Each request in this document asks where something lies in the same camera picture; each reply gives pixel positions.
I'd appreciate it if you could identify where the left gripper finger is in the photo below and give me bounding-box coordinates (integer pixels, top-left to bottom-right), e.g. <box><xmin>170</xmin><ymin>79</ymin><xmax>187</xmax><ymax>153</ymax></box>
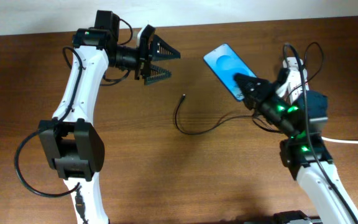
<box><xmin>143</xmin><ymin>65</ymin><xmax>172</xmax><ymax>85</ymax></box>
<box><xmin>151</xmin><ymin>35</ymin><xmax>181</xmax><ymax>61</ymax></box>

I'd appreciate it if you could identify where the blue screen smartphone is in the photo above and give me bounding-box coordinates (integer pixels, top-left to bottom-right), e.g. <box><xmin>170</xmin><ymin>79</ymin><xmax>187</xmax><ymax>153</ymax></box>
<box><xmin>203</xmin><ymin>43</ymin><xmax>256</xmax><ymax>101</ymax></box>

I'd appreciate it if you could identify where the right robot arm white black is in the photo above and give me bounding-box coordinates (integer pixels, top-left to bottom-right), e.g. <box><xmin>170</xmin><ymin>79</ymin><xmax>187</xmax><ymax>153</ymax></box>
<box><xmin>234</xmin><ymin>73</ymin><xmax>358</xmax><ymax>223</ymax></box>

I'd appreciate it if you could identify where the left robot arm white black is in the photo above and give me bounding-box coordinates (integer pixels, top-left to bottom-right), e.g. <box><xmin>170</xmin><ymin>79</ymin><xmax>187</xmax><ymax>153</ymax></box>
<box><xmin>39</xmin><ymin>11</ymin><xmax>181</xmax><ymax>223</ymax></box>

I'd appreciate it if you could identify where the white power strip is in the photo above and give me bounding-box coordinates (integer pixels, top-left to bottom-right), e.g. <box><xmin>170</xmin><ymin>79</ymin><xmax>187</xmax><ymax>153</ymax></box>
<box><xmin>283</xmin><ymin>57</ymin><xmax>303</xmax><ymax>104</ymax></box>

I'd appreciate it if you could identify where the black charger cable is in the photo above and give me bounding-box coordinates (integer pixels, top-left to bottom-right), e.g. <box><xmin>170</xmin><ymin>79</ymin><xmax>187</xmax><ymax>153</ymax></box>
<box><xmin>175</xmin><ymin>42</ymin><xmax>325</xmax><ymax>136</ymax></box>

